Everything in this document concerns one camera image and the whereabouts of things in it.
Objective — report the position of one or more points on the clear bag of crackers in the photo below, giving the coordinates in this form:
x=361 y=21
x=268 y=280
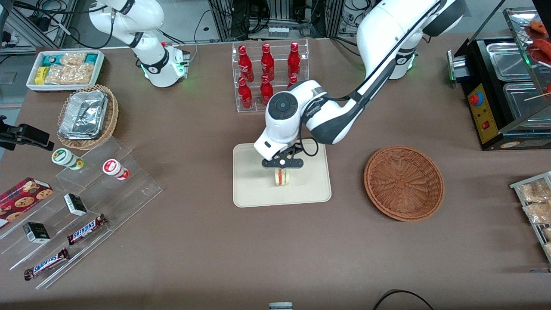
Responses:
x=73 y=58
x=69 y=74

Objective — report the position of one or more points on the aluminium equipment frame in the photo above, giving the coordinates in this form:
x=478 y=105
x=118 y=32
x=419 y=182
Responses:
x=280 y=13

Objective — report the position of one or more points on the clear acrylic bottle rack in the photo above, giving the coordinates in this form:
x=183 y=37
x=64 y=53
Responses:
x=258 y=110

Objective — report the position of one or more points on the brown wicker basket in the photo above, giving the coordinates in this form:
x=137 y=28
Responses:
x=402 y=185

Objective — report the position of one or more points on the red emergency stop button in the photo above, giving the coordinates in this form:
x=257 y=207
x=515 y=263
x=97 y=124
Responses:
x=474 y=98

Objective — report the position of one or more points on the red cola bottle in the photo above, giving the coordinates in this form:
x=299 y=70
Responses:
x=292 y=80
x=245 y=64
x=245 y=95
x=267 y=63
x=294 y=60
x=264 y=88

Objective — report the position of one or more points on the light wicker basket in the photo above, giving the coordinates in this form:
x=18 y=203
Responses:
x=112 y=116

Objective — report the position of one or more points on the green lidded yogurt cup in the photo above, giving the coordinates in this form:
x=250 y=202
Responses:
x=65 y=158

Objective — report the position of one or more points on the red cookie box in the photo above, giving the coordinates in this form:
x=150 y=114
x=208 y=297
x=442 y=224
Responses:
x=21 y=198

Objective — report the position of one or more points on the small black carton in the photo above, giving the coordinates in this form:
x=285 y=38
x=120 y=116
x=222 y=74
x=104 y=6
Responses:
x=75 y=204
x=36 y=233

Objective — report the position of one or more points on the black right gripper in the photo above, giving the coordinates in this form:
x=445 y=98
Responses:
x=26 y=133

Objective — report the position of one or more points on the black food warmer cabinet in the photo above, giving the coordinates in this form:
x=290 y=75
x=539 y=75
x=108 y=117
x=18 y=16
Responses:
x=495 y=112

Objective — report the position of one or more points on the small grey labelled box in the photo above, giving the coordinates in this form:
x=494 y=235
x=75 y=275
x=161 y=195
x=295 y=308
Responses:
x=280 y=306

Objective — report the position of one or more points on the clear acrylic stepped stand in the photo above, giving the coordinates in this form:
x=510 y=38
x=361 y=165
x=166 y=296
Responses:
x=129 y=193

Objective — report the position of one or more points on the Snickers chocolate bar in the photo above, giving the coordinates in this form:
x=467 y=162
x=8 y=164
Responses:
x=46 y=264
x=87 y=229

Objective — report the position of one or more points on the yellow snack packet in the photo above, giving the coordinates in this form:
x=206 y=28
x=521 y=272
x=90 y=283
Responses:
x=40 y=75

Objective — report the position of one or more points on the clear bag of fried snacks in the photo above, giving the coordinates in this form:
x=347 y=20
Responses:
x=533 y=191
x=538 y=213

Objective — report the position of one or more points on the red lidded yogurt cup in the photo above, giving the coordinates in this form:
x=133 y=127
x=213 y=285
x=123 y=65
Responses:
x=114 y=168

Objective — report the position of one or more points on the beige plastic tray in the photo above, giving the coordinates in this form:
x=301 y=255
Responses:
x=258 y=189

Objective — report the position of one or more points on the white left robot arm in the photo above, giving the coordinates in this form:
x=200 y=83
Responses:
x=387 y=34

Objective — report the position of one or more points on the teal snack packet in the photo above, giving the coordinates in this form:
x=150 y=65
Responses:
x=51 y=60
x=91 y=58

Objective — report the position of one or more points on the aluminium foil containers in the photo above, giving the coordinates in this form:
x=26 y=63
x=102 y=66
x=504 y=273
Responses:
x=82 y=115

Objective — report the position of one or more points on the white rectangular snack bin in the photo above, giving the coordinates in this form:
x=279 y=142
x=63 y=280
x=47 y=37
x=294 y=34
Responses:
x=32 y=86

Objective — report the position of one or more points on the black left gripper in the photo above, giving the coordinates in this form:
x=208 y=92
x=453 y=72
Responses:
x=297 y=149

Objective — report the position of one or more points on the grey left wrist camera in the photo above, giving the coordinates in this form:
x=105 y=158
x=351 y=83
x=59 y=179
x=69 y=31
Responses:
x=292 y=163

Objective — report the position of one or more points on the triangle sandwich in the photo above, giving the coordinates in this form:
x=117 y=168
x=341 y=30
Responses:
x=282 y=177

